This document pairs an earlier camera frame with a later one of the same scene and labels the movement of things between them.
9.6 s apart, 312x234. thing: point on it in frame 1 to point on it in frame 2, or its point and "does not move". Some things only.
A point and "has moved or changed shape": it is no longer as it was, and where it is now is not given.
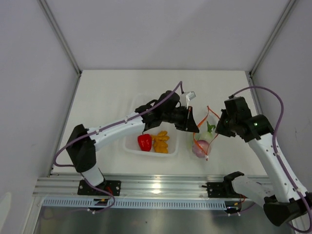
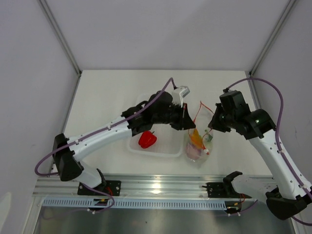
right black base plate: x=223 y=189 does not move
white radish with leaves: x=209 y=133 has moved or changed shape
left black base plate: x=113 y=186 does not move
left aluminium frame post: x=45 y=6 does not move
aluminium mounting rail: x=133 y=187 does not move
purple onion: x=201 y=148 to x=193 y=154
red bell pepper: x=145 y=142 has moved or changed shape
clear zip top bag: x=204 y=134 has moved or changed shape
